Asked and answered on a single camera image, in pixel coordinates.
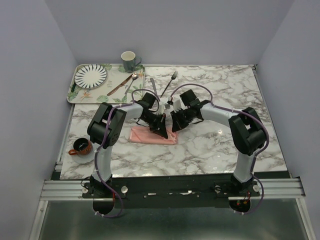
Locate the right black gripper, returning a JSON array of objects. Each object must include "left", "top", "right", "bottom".
[{"left": 170, "top": 107, "right": 193, "bottom": 133}]

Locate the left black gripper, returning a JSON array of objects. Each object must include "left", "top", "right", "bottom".
[{"left": 140, "top": 112, "right": 168, "bottom": 139}]

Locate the pink cloth napkin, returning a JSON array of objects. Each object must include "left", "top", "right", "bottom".
[{"left": 129, "top": 126, "right": 178, "bottom": 145}]

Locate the silver table knife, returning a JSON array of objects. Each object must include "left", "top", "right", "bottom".
[{"left": 150, "top": 78, "right": 158, "bottom": 96}]

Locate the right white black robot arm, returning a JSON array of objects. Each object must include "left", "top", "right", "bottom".
[{"left": 167, "top": 89, "right": 270, "bottom": 196}]

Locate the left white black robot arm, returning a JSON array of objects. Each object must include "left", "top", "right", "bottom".
[{"left": 86, "top": 93, "right": 168, "bottom": 198}]

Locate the black silver fork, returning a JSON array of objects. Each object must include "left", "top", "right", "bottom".
[{"left": 160, "top": 71, "right": 178, "bottom": 98}]

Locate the silver spoon on tray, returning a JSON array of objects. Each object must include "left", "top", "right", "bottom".
[{"left": 124, "top": 72, "right": 139, "bottom": 95}]

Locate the leaf pattern serving tray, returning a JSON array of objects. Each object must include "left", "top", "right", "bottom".
[{"left": 66, "top": 63, "right": 146, "bottom": 104}]

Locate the copper knife on tray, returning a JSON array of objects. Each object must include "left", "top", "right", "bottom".
[{"left": 107, "top": 74, "right": 132, "bottom": 96}]

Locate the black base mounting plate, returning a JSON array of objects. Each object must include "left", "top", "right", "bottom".
[{"left": 82, "top": 173, "right": 260, "bottom": 209}]

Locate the green ceramic mug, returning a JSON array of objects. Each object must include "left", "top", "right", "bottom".
[{"left": 120, "top": 51, "right": 142, "bottom": 73}]

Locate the orange patterned teacup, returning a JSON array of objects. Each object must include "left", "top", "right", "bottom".
[{"left": 68, "top": 137, "right": 93, "bottom": 156}]

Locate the white saucer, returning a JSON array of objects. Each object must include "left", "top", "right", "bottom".
[{"left": 70, "top": 135, "right": 96, "bottom": 164}]

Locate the striped white plate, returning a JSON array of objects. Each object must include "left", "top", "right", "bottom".
[{"left": 74, "top": 64, "right": 108, "bottom": 90}]

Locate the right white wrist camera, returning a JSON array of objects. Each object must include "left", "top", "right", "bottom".
[{"left": 166, "top": 98, "right": 182, "bottom": 112}]

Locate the aluminium rail frame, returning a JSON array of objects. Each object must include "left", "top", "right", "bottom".
[{"left": 30, "top": 161, "right": 315, "bottom": 240}]

